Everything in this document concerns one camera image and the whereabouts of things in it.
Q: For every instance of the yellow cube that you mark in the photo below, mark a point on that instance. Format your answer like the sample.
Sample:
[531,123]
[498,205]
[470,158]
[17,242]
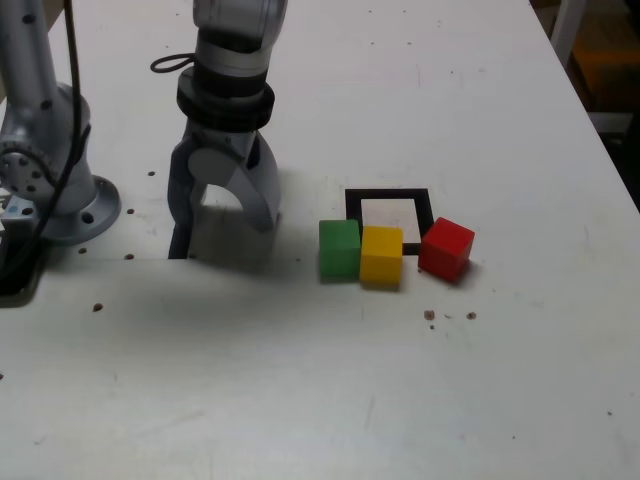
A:
[381,260]

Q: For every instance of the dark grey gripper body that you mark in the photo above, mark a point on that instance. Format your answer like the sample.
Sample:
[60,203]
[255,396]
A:
[220,137]

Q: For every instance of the black tape strip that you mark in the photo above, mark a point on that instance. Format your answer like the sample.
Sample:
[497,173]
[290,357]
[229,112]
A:
[178,245]

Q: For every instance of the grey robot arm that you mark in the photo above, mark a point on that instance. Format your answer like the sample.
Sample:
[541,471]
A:
[30,75]

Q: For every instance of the white furniture frame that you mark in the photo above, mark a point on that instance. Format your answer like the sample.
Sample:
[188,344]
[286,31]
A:
[562,30]

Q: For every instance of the black box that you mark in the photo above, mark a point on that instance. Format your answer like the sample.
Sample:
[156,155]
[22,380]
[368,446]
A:
[15,280]

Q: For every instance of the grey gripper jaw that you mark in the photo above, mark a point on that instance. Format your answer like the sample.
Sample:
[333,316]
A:
[260,200]
[181,190]

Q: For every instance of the red cube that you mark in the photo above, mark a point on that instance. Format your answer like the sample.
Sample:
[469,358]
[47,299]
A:
[445,250]

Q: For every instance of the white box blue sticker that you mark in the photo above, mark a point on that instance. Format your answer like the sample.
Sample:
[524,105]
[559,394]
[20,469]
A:
[15,209]

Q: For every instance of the black tape square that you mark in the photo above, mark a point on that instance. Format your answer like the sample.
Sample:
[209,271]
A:
[385,194]

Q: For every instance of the white board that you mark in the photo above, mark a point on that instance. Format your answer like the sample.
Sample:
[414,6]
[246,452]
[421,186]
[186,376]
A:
[610,121]

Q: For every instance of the green cube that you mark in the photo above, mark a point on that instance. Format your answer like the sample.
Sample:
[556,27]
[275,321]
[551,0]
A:
[340,250]

